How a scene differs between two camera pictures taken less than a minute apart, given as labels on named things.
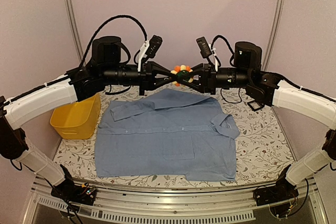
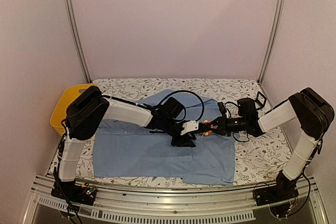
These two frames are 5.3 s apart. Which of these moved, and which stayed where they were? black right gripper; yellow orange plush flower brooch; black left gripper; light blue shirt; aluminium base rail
Moved: yellow orange plush flower brooch; black left gripper; black right gripper
Stayed: aluminium base rail; light blue shirt
